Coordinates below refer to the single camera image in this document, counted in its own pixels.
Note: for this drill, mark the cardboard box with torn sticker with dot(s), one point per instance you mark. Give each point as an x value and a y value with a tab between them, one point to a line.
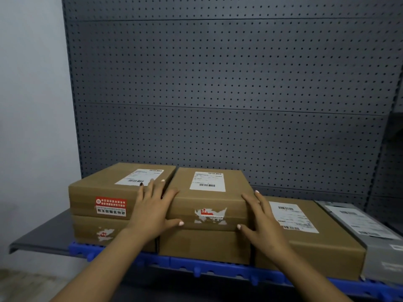
86	228

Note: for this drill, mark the cardboard box torn white sticker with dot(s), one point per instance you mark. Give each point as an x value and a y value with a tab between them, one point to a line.
185	185

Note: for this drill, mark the plain cardboard box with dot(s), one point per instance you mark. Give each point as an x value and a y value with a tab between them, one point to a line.
204	245

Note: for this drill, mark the person's left thumb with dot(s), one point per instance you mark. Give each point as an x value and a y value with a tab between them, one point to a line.
174	223

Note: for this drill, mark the dark grey metal shelf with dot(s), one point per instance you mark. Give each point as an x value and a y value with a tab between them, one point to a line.
44	232

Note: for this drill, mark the person's left little finger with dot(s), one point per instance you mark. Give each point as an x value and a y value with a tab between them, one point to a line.
141	191

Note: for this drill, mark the person's left forearm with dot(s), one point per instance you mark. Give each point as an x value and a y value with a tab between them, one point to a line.
97	270

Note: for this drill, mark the grey parcel box white label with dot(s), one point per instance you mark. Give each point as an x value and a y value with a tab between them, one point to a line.
377	257

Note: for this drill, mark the person's right middle finger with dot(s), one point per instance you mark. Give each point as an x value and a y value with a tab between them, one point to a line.
260	201

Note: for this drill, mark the person's right hand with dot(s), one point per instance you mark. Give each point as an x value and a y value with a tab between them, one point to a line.
266	229

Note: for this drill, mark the large cardboard box white label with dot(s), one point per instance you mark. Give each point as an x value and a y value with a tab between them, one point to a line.
314	248

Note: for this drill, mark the cardboard box with red label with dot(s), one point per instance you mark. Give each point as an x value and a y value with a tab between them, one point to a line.
94	185

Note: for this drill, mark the person's left middle finger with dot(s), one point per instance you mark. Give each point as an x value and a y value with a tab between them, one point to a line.
160	189

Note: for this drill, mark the person's left hand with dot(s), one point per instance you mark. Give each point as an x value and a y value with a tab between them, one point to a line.
149	213

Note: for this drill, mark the dark grey pegboard panel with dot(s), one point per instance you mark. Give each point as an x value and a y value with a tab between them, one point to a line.
220	91

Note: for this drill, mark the person's right forearm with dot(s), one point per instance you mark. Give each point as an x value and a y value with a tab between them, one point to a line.
305	276

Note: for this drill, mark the blue plastic shelf edge strip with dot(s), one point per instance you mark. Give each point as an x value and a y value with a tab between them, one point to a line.
220	268

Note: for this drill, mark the person's right thumb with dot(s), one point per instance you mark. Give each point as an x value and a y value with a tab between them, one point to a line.
245	228

